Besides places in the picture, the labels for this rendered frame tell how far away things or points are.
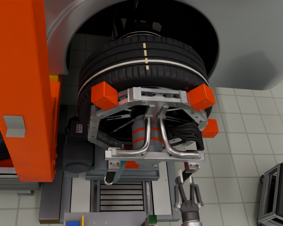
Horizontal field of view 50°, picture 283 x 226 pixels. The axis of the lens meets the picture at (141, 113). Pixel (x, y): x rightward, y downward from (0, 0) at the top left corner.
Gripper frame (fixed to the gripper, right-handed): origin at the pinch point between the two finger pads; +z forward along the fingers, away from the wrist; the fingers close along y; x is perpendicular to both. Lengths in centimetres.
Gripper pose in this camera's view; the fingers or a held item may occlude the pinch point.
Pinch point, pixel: (184, 176)
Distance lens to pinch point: 141.9
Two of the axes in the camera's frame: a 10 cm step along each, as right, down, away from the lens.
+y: 9.8, 0.6, 2.1
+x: 2.1, -5.2, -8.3
